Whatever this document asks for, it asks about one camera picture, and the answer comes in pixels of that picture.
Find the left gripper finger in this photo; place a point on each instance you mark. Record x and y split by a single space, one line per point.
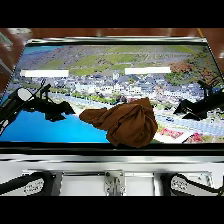
68 108
56 117

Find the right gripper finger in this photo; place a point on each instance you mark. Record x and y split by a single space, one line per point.
191 116
180 107

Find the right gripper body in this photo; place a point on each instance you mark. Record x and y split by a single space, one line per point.
196 106

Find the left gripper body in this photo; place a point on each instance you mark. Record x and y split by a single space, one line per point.
46 106

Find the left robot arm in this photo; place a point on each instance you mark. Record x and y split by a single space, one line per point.
13 103

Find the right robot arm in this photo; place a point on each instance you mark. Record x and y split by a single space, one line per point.
215 101

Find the brown garment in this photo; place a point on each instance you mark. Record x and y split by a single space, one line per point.
126 123

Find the silver frame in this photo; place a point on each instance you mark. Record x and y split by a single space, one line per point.
113 166

